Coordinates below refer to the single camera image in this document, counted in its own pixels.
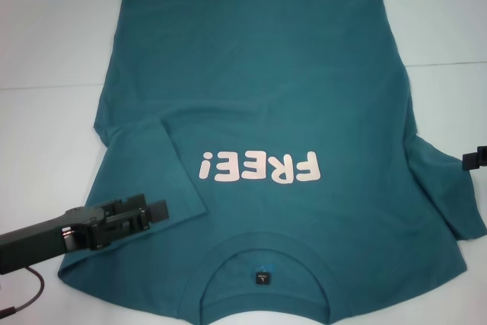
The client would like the left gripper cable with plug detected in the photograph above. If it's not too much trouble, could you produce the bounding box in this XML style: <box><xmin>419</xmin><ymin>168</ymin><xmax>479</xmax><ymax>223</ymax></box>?
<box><xmin>0</xmin><ymin>266</ymin><xmax>46</xmax><ymax>311</ymax></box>

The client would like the teal t-shirt with FREE print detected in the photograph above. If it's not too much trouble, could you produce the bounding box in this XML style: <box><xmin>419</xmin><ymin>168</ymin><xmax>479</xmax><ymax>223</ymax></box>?
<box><xmin>56</xmin><ymin>0</ymin><xmax>487</xmax><ymax>325</ymax></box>

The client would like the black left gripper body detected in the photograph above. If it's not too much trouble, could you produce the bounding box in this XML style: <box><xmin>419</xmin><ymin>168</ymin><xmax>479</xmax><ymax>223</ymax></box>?
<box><xmin>0</xmin><ymin>205</ymin><xmax>107</xmax><ymax>275</ymax></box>

